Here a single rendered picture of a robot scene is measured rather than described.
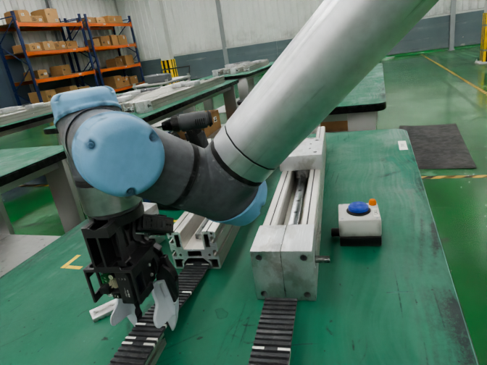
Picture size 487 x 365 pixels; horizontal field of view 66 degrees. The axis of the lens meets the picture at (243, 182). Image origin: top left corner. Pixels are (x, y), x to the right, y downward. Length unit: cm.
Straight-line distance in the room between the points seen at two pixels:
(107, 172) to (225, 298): 40
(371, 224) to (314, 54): 48
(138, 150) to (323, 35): 19
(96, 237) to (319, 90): 31
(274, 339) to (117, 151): 33
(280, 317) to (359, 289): 17
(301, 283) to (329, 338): 10
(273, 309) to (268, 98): 34
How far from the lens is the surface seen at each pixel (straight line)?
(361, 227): 77
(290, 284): 64
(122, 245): 50
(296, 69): 35
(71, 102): 46
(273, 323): 57
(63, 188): 247
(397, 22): 35
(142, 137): 35
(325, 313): 63
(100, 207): 48
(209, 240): 73
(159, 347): 61
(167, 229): 60
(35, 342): 75
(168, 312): 58
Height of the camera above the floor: 119
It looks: 20 degrees down
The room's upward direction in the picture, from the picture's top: 9 degrees counter-clockwise
